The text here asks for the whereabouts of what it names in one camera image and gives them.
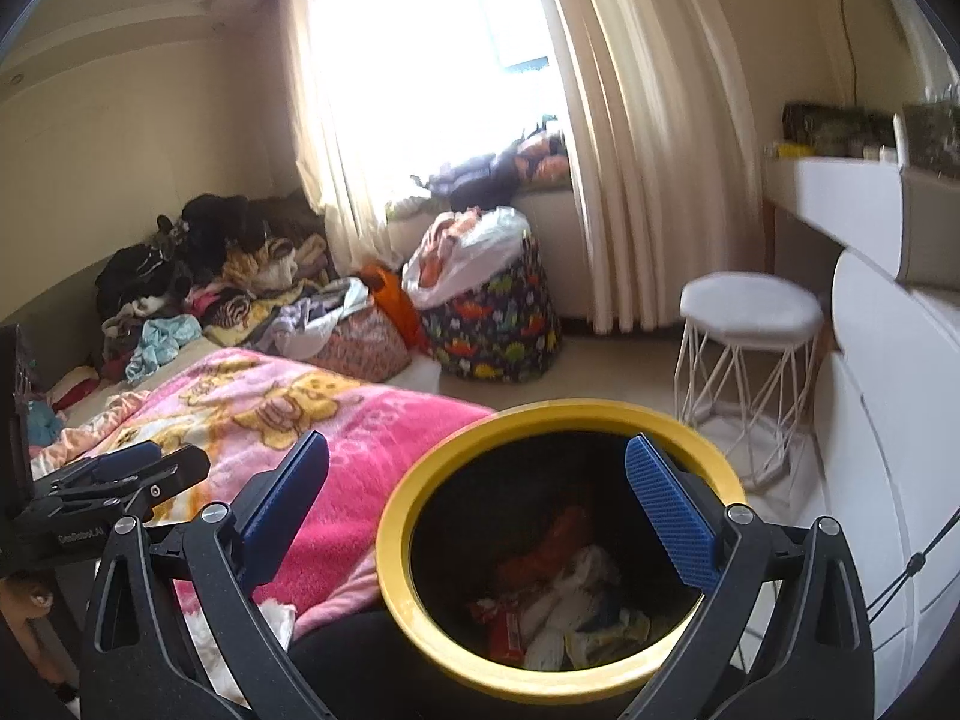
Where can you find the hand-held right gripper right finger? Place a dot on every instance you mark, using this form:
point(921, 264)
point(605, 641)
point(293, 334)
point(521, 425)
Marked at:
point(667, 506)

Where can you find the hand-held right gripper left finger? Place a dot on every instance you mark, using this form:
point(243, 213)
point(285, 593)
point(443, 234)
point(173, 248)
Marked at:
point(285, 502)

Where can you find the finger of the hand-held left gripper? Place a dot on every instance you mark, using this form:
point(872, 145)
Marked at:
point(120, 461)
point(169, 476)

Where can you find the yellow rimmed black trash bin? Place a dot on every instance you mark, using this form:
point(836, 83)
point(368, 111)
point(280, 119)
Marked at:
point(394, 540)

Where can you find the red plastic wrapper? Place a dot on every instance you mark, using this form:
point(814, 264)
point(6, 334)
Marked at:
point(544, 547)

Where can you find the person's left hand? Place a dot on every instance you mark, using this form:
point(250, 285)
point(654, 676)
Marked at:
point(22, 615)

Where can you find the blue floral cloth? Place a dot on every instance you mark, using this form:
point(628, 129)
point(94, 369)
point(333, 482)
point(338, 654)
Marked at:
point(45, 420)

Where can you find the red white cloth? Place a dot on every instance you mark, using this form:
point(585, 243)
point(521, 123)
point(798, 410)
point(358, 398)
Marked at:
point(75, 386)

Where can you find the pink cartoon printed blanket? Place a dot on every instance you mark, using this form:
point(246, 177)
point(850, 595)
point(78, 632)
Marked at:
point(360, 427)

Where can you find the white fluffy cloth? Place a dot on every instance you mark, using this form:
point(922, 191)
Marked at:
point(270, 619)

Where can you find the light blue garment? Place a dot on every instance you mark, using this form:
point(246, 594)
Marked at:
point(161, 345)

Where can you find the floral fabric bag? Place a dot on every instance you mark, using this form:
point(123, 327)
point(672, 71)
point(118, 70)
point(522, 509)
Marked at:
point(367, 349)

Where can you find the grey padded headboard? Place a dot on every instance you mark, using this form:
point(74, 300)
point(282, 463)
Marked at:
point(52, 292)

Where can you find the lavender white garment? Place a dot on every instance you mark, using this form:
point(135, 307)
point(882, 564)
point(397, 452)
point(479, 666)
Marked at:
point(315, 322)

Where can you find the folded patterned blankets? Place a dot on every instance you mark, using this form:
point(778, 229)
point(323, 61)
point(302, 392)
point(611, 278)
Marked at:
point(255, 292)

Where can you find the orange bag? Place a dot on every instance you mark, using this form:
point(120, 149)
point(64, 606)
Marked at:
point(394, 307)

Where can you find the white drawer cabinet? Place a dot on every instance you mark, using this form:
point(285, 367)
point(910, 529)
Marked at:
point(877, 405)

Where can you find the dinosaur print laundry basket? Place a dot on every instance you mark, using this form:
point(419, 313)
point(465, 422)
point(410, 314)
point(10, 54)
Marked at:
point(495, 337)

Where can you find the pile of dark clothes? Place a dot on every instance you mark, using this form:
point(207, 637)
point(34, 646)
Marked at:
point(202, 232)

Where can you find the white plastic bag of clothes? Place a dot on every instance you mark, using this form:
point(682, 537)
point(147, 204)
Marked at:
point(495, 229)

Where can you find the wide cream curtain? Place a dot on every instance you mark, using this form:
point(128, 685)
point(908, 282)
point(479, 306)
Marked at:
point(652, 165)

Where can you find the white vanity desk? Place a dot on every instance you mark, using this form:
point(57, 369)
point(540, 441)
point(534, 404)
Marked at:
point(847, 202)

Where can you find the small yellow box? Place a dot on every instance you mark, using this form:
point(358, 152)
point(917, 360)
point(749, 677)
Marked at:
point(786, 150)

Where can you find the narrow cream curtain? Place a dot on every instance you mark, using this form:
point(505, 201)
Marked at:
point(315, 127)

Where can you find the clothes heap on windowsill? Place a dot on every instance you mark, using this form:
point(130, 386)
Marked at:
point(487, 172)

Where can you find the black bag on desk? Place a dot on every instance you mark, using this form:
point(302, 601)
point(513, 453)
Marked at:
point(832, 127)

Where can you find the clear cosmetics organiser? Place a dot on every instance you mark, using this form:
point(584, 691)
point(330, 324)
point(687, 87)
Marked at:
point(934, 135)

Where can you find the dark framed window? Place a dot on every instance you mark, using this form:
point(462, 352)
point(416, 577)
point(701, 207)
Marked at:
point(435, 52)

